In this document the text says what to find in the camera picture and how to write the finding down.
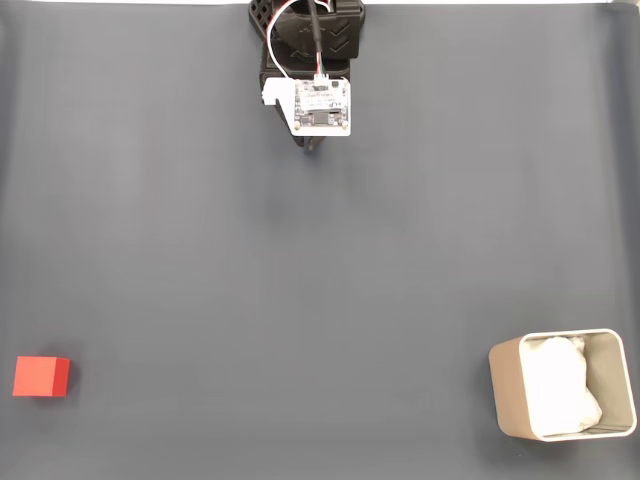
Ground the red cube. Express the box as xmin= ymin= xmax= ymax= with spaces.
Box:
xmin=12 ymin=355 xmax=71 ymax=399

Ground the metal box with rounded corners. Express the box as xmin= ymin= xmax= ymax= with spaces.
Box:
xmin=488 ymin=327 xmax=639 ymax=444

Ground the dark table mat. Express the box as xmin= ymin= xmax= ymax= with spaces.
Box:
xmin=0 ymin=3 xmax=640 ymax=480

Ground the white crumpled paper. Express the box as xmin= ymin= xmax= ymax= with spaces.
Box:
xmin=522 ymin=335 xmax=604 ymax=437

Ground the white gripper servo cable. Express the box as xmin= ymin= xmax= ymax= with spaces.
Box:
xmin=265 ymin=0 xmax=334 ymax=81

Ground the camera board on white mount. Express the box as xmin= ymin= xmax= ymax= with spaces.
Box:
xmin=259 ymin=76 xmax=352 ymax=138

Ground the black camera cable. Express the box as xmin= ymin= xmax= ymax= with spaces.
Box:
xmin=307 ymin=0 xmax=327 ymax=79

